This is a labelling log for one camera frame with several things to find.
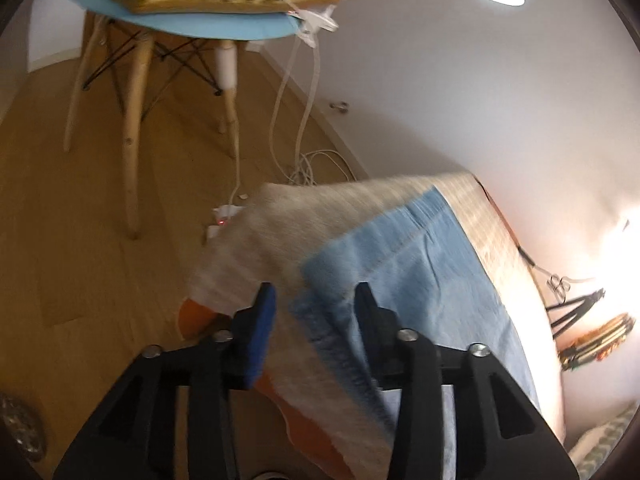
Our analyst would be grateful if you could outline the green striped pillow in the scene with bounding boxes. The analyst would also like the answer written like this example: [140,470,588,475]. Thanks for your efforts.
[567,402,638,471]

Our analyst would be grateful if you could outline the light blue denim pants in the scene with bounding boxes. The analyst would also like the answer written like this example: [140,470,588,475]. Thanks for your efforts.
[290,186,543,480]

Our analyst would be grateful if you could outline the folded silver tripod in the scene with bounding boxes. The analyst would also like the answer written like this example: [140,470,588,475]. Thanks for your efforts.
[557,312,636,371]

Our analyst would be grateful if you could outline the white power strip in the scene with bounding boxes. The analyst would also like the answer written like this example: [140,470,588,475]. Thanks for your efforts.
[206,192,251,246]

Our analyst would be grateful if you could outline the black mini tripod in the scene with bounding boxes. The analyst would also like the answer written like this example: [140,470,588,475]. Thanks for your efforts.
[545,287,606,333]

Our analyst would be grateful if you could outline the white lamp cable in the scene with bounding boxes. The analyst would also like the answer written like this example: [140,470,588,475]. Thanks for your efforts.
[227,35,358,211]

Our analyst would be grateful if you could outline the black power cable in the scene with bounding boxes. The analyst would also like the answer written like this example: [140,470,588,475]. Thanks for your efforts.
[475,180,571,306]

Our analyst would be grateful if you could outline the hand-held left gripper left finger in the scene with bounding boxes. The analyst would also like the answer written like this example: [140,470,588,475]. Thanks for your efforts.
[52,282,277,480]

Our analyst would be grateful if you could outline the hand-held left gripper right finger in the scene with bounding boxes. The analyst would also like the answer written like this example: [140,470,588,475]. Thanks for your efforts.
[354,281,581,480]

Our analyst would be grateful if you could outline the pale checked blanket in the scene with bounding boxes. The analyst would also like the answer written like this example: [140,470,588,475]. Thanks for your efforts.
[192,172,566,480]

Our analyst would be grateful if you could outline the blue chair with wooden legs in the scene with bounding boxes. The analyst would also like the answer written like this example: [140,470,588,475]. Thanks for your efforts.
[62,0,301,241]

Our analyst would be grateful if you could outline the dark round metal object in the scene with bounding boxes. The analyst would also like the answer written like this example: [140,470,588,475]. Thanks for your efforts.
[0,392,48,461]

